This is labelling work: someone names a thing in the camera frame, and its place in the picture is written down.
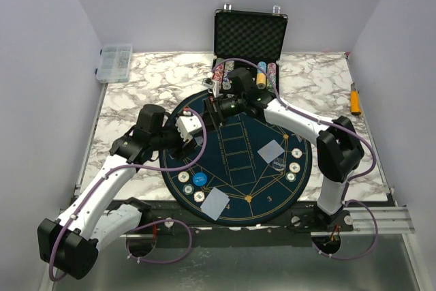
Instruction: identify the red white chip stack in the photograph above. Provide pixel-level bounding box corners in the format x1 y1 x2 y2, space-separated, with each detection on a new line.
213 59 225 83

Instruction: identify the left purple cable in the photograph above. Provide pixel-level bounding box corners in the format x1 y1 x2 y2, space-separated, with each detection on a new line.
49 108 208 282

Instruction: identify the red white poker chip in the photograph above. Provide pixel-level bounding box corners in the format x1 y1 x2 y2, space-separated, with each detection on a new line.
291 148 303 159

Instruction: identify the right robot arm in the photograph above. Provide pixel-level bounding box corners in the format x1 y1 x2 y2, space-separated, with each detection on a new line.
202 68 364 231

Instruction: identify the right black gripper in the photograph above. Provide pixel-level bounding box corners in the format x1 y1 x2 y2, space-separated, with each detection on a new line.
194 95 246 138

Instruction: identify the purple cable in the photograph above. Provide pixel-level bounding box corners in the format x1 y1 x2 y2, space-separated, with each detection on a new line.
49 108 208 282
208 58 379 260

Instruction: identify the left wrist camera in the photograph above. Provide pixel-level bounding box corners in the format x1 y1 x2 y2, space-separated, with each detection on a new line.
175 110 202 142

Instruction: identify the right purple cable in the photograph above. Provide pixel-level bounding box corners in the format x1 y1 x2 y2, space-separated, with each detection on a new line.
208 58 379 260

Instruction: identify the pink green chip stack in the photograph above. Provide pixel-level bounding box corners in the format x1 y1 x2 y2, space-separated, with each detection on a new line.
266 63 277 92

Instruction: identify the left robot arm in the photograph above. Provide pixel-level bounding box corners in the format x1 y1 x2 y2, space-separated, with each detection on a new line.
37 104 206 281

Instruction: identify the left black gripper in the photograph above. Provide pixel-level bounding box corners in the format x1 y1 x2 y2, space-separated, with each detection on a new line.
151 114 198 161

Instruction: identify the clear dealer button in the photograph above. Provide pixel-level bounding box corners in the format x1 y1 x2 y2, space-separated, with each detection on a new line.
271 158 286 172

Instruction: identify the playing card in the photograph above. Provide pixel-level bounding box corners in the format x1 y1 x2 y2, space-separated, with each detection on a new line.
195 136 204 146
200 187 230 221
258 140 285 164

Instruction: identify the black aluminium chip case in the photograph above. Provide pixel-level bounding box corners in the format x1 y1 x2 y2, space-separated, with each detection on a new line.
211 4 288 95

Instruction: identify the yellow white poker chip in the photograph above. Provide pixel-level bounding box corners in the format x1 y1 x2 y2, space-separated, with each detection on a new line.
289 162 300 174

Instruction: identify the green white chip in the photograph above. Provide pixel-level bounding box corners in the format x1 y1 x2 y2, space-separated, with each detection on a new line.
183 184 194 195

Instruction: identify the black mounting base rail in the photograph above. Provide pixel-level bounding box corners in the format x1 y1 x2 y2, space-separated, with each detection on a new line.
109 198 354 248

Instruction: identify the yellow chip stack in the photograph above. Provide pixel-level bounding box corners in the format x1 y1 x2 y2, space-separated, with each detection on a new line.
256 61 266 89

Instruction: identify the clear plastic organizer box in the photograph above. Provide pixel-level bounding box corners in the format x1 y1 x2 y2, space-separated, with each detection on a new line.
95 44 133 84

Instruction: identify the orange utility knife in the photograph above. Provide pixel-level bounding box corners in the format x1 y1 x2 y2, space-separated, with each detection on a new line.
349 82 362 116

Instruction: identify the green poker chip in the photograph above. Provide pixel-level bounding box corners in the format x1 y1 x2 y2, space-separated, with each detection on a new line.
285 172 297 183

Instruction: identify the blue grey chip stack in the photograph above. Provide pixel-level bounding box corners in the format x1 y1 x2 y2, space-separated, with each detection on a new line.
222 61 234 90

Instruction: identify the blue small blind button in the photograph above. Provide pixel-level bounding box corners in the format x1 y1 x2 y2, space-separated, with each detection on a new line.
193 172 208 187

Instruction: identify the round blue poker mat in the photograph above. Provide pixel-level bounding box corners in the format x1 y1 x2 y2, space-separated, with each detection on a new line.
159 113 313 226

